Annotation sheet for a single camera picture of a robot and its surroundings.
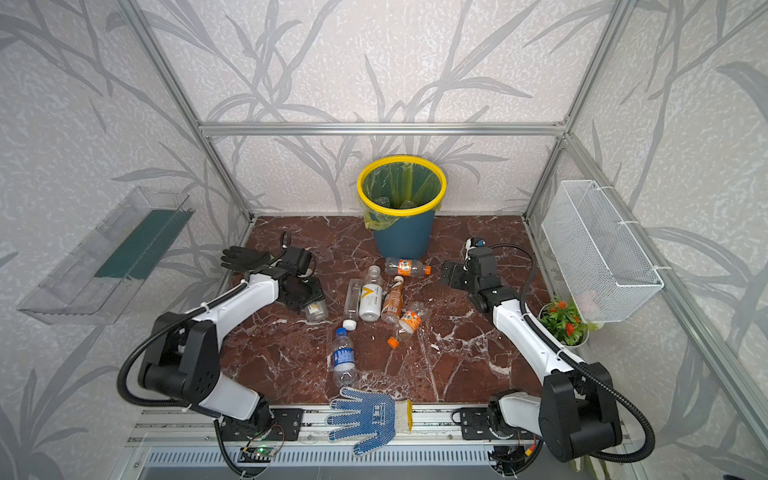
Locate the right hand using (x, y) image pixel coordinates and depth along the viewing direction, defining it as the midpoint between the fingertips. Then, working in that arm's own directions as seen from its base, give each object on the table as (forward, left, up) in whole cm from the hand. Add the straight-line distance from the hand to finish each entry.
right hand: (456, 259), depth 87 cm
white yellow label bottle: (-7, +26, -10) cm, 28 cm away
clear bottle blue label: (-29, +31, -10) cm, 44 cm away
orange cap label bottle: (-15, +14, -11) cm, 23 cm away
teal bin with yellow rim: (+29, +18, -1) cm, 34 cm away
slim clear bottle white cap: (-11, +32, -10) cm, 35 cm away
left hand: (-5, +41, -8) cm, 42 cm away
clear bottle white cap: (+22, +22, +3) cm, 31 cm away
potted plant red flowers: (-19, -25, +1) cm, 31 cm away
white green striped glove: (-49, -28, -13) cm, 58 cm away
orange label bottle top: (+5, +15, -11) cm, 19 cm away
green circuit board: (-45, +49, -15) cm, 69 cm away
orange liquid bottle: (-8, +19, -11) cm, 23 cm away
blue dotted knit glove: (-38, +23, -15) cm, 47 cm away
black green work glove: (+10, +74, -14) cm, 76 cm away
